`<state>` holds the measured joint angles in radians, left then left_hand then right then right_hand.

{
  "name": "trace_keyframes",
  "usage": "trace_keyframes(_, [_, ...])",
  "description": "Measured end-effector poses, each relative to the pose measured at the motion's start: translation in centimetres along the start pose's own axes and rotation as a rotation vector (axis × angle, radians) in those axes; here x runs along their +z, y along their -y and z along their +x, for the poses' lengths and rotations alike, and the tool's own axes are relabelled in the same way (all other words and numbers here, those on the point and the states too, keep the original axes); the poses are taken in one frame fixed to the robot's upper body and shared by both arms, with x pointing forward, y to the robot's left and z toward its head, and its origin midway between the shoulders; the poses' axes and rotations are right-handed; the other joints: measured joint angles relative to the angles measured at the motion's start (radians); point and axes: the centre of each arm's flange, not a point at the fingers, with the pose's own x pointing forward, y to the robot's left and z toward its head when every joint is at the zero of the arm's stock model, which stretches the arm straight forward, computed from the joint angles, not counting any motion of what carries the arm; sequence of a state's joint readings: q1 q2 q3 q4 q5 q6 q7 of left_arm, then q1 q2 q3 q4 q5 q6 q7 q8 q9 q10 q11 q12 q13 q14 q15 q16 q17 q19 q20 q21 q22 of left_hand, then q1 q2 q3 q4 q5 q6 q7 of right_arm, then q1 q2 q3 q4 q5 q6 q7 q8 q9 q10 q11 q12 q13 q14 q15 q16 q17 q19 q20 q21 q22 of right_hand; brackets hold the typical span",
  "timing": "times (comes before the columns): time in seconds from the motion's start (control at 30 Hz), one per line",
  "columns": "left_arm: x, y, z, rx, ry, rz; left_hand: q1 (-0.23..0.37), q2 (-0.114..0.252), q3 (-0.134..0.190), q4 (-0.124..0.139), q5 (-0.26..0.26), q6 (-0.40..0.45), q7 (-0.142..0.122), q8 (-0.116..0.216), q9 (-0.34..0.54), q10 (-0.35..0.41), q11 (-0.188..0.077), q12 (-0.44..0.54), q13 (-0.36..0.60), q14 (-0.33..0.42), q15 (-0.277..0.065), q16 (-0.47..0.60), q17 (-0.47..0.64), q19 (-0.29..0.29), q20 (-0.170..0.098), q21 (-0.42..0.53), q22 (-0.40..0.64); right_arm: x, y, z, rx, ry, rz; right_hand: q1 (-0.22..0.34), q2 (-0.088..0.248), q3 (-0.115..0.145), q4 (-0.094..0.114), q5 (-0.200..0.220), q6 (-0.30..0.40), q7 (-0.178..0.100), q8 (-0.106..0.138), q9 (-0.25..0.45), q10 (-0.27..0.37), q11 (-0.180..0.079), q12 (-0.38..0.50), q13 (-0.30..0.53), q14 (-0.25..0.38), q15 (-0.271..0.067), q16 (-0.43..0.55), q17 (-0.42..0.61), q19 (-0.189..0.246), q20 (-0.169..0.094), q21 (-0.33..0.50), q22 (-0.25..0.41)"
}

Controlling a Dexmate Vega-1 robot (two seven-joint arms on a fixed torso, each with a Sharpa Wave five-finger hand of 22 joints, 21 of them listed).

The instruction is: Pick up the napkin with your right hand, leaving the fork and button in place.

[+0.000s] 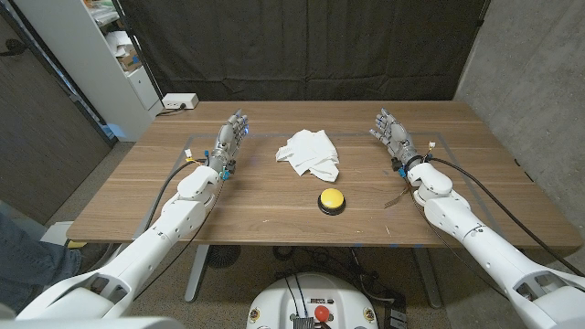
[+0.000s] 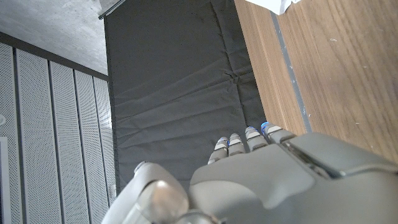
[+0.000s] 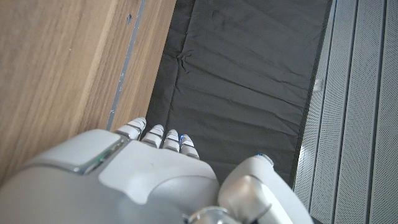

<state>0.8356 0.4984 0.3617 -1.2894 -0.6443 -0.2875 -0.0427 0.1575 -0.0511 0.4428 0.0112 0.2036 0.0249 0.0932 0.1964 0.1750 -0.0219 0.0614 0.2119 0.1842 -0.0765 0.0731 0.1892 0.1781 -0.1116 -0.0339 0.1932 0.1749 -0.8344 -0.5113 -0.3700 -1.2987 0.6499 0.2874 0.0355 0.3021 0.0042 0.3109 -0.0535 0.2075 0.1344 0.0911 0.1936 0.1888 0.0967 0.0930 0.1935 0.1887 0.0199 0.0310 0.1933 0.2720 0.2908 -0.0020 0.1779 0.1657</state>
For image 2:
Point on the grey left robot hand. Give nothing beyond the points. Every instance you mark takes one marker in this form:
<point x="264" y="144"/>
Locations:
<point x="280" y="186"/>

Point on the white napkin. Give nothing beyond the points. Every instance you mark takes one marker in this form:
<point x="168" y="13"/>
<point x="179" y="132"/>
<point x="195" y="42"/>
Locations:
<point x="273" y="4"/>

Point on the grey tape outline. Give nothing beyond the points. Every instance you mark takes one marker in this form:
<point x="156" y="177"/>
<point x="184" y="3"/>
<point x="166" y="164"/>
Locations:
<point x="290" y="71"/>

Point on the black fabric backdrop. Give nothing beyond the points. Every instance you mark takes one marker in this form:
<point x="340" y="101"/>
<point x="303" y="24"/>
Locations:
<point x="174" y="77"/>

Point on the round white ceiling fixture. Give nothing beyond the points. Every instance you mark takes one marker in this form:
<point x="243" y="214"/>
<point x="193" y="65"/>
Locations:
<point x="2" y="119"/>

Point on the metal backdrop rail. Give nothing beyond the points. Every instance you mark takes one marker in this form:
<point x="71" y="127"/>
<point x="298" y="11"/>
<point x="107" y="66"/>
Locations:
<point x="110" y="11"/>

